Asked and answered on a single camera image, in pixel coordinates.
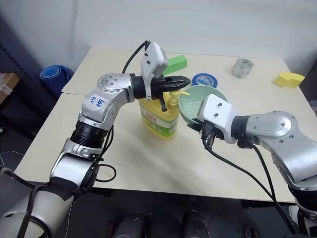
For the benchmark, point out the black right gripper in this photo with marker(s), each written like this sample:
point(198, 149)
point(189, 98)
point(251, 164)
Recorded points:
point(206, 130)

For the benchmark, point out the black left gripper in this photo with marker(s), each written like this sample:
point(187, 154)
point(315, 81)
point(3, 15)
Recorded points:
point(158, 88)

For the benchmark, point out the light green bowl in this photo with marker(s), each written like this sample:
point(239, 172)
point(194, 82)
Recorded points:
point(192, 105)

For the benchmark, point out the yellow pump bottle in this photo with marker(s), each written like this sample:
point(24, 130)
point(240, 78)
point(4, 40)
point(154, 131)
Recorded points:
point(158, 121)

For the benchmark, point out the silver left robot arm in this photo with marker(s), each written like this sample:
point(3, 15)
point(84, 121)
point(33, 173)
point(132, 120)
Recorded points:
point(109, 85)

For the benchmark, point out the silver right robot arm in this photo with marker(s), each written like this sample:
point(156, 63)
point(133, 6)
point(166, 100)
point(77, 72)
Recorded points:
point(277, 134)

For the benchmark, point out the green rectangular block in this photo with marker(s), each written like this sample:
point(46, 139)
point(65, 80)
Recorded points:
point(177, 64)

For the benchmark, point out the blue tape roll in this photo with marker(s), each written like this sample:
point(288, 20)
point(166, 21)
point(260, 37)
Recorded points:
point(205, 79)

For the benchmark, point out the clear crumpled plastic cup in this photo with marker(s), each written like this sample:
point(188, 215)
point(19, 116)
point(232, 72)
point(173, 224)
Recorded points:
point(243, 68)

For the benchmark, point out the white handwritten label sticker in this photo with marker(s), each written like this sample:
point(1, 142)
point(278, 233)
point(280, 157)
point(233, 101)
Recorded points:
point(97, 102)

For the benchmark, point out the yellow sponge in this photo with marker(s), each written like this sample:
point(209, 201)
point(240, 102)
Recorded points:
point(288, 80)

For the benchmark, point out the dark rounded shape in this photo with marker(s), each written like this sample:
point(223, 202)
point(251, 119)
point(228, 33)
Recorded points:
point(131, 225)

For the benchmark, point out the blue rolled mat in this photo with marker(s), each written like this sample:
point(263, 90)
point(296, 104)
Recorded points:
point(55, 75)

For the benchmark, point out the brown cardboard box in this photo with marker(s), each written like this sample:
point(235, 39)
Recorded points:
point(7, 85)

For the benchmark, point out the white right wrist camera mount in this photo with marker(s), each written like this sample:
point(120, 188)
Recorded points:
point(218, 112)

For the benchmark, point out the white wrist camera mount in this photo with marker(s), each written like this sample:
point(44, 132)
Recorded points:
point(151, 65)
point(218, 112)

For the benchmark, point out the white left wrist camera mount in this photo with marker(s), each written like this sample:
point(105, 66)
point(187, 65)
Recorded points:
point(151, 65)

